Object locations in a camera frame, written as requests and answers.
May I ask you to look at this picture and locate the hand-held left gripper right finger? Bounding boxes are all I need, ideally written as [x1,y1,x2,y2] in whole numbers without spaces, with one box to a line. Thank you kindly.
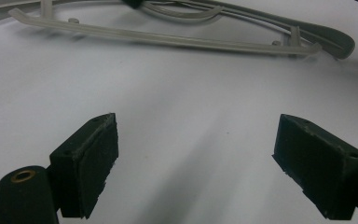
[272,113,358,221]

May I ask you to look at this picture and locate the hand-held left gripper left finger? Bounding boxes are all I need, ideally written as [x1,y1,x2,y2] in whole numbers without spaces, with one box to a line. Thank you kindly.
[49,112,119,219]

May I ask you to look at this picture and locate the grey plastic clothes hanger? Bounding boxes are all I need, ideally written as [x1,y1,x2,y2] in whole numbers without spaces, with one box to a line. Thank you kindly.
[7,0,324,58]
[167,0,356,61]
[141,1,226,24]

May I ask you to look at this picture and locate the white table mat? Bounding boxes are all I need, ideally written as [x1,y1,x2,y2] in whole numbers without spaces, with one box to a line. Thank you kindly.
[0,0,358,224]

